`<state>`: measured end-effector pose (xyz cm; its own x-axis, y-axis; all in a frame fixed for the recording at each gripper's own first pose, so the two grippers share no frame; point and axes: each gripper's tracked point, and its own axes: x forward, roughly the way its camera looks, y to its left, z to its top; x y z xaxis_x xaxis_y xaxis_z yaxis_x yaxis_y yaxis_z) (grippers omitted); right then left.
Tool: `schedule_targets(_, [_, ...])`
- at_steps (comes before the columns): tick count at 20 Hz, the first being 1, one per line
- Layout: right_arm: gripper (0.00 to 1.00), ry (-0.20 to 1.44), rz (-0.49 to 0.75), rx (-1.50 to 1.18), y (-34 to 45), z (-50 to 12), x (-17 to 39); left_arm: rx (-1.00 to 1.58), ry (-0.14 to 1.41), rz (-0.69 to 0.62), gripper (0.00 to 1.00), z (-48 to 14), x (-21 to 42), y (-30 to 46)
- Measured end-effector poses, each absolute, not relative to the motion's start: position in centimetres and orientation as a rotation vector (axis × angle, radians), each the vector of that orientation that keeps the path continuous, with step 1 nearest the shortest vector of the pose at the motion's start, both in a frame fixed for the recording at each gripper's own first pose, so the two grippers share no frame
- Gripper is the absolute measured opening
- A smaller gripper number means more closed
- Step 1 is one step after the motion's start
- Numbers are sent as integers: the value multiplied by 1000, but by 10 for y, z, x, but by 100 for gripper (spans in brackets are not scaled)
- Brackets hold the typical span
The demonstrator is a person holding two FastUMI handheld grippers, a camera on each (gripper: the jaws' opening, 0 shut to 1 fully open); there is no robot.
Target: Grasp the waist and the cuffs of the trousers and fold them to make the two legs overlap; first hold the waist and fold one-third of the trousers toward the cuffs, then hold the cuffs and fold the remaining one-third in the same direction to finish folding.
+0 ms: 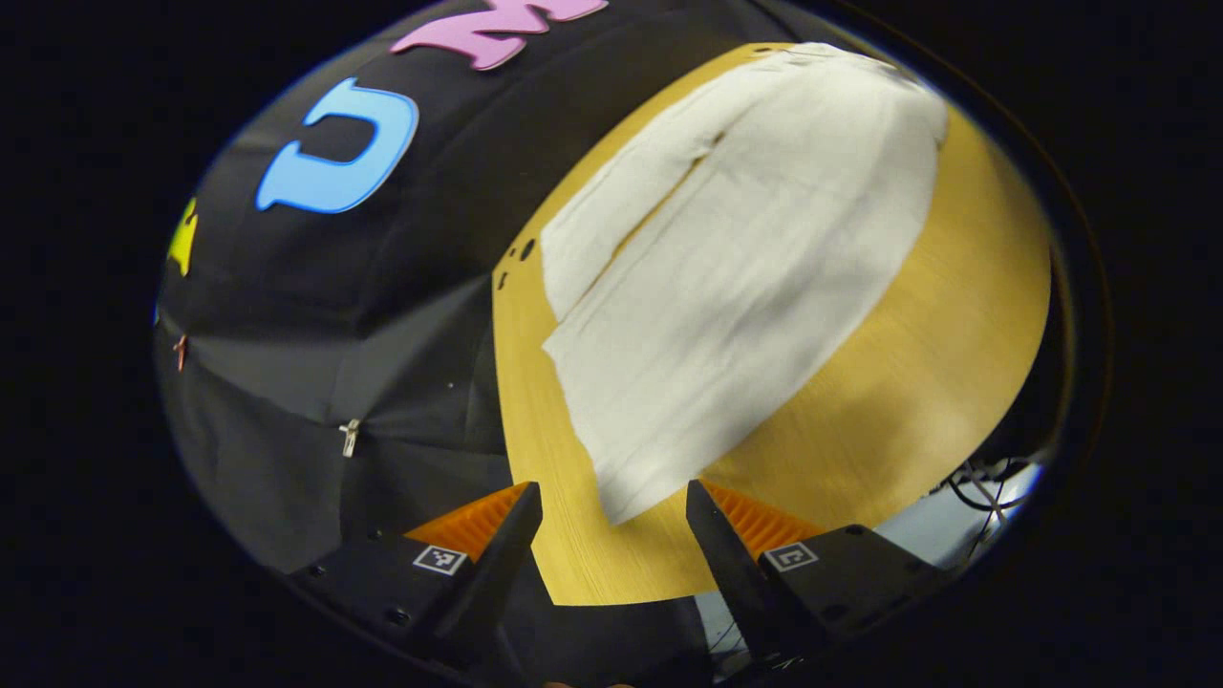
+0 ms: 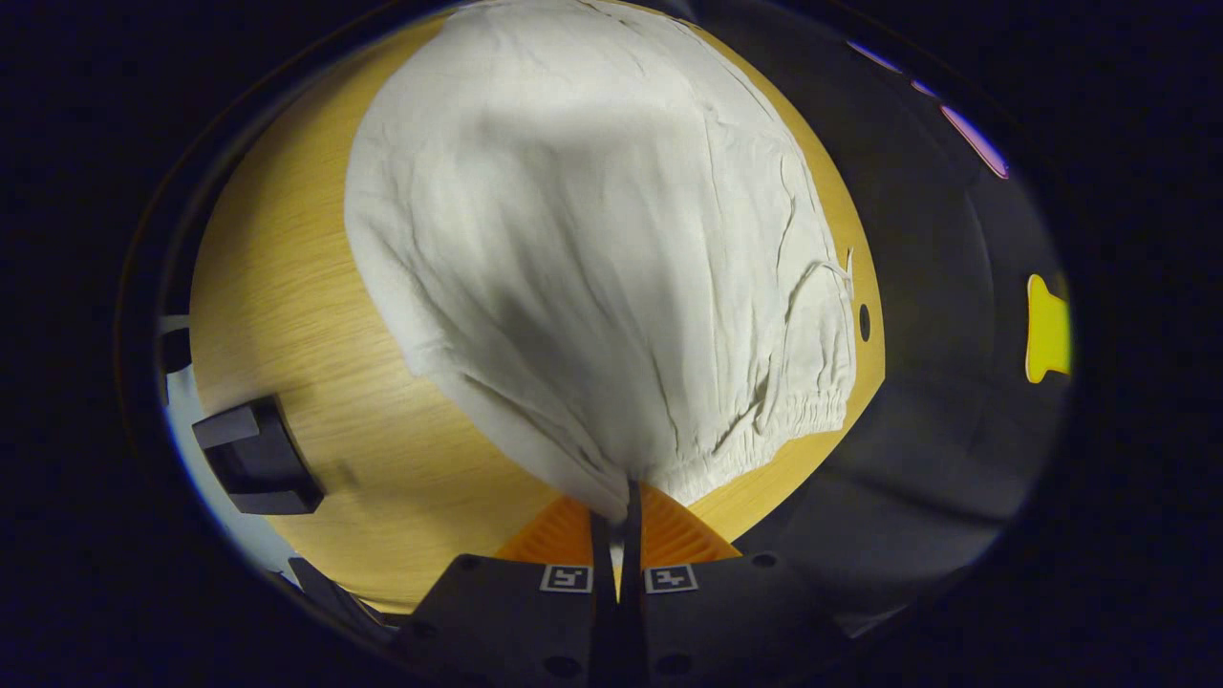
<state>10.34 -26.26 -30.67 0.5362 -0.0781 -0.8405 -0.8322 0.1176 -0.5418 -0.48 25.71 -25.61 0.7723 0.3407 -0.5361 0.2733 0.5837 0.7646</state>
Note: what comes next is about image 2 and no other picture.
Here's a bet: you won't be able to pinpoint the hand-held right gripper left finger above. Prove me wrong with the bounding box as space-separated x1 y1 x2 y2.
395 495 618 688

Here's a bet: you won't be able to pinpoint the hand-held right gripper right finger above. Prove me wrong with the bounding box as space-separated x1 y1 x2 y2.
619 478 849 688

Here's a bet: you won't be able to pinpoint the white jeans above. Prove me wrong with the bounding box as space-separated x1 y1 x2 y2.
344 0 858 523

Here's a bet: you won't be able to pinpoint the black backdrop cloth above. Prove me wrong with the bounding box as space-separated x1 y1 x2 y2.
669 0 1073 634

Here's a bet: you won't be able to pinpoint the black table clamp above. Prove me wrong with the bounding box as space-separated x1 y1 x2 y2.
191 395 326 517

